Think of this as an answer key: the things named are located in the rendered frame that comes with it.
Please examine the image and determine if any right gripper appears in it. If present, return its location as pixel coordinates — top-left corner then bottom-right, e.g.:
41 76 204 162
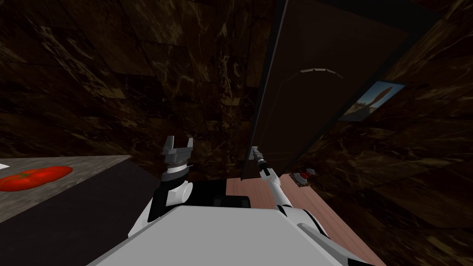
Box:
249 146 267 168

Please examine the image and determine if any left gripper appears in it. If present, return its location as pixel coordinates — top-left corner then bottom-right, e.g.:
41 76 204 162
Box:
162 135 194 165

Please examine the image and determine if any red and grey round object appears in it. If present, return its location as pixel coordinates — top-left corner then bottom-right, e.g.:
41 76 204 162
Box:
293 168 316 188

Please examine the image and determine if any dark brown door leaf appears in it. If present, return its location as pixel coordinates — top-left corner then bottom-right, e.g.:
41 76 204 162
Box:
241 0 412 181

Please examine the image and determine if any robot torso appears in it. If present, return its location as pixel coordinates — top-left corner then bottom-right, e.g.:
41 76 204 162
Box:
86 180 371 266

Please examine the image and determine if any red tomato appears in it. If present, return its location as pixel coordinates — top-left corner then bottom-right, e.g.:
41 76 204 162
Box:
0 166 74 193

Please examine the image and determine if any curved grey door handle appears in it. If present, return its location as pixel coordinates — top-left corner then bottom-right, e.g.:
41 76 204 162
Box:
299 68 344 80

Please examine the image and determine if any blue picture on wall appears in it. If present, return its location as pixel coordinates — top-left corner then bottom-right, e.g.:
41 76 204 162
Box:
339 81 406 123

